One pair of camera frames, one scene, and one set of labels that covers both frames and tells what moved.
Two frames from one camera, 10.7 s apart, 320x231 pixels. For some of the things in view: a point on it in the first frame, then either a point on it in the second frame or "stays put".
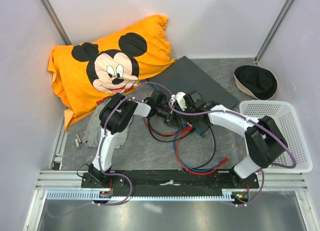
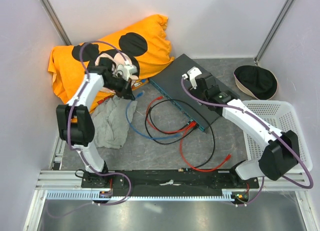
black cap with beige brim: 256,81 stays put
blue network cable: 174,147 to 142,134
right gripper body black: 193,119 to 197,93
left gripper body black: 168,119 to 119,86
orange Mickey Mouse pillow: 86,72 stays put
